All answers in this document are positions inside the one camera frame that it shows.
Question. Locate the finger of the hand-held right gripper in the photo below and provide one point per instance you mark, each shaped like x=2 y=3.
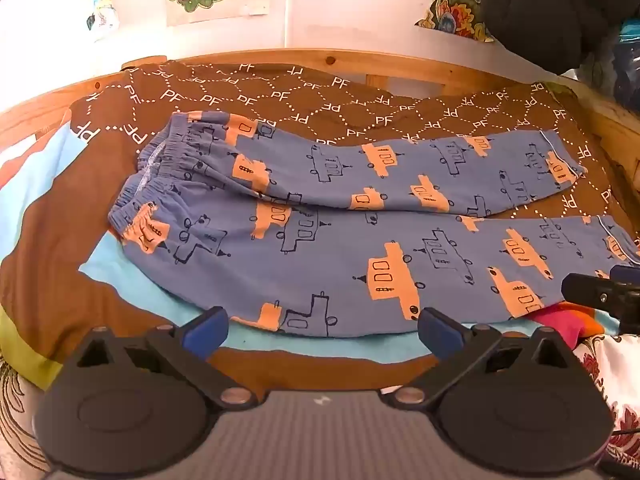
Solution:
x=587 y=289

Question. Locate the white wall pipe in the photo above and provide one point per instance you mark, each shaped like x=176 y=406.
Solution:
x=287 y=10

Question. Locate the blue plastic bag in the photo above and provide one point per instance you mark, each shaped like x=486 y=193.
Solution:
x=631 y=60

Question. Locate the brown patterned blanket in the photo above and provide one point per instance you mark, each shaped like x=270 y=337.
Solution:
x=60 y=220

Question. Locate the colourful floral wall cloth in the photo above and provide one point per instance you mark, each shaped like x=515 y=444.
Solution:
x=450 y=0

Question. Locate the wooden bed frame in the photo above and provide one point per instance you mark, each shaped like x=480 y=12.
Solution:
x=300 y=57

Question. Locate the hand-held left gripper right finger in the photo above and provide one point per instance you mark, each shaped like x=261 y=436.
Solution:
x=436 y=332

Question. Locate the white brown patterned cloth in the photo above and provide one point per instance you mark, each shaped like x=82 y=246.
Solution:
x=17 y=410

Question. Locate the pink and orange cloth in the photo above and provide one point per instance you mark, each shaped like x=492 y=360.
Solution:
x=565 y=322

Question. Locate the blue pants with orange print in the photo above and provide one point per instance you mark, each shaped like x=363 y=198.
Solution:
x=325 y=260

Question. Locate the dark cloth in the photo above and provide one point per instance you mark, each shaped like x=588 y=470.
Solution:
x=545 y=5

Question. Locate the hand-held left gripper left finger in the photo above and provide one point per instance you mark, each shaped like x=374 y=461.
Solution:
x=206 y=330

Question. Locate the pale blue wall poster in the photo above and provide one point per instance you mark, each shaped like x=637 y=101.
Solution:
x=95 y=0

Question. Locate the white red floral cloth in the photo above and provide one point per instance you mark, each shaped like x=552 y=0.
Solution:
x=617 y=375

